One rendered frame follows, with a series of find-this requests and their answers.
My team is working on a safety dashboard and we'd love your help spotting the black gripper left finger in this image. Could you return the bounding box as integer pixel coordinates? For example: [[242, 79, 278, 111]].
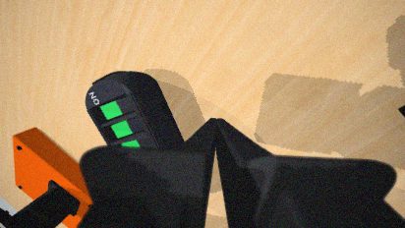
[[79, 118, 218, 228]]

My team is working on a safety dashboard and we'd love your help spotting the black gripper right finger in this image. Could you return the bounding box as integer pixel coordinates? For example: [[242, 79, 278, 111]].
[[215, 118, 398, 228]]

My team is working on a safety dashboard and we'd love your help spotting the dark grey controller unit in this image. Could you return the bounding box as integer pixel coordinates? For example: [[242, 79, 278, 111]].
[[86, 71, 184, 149]]

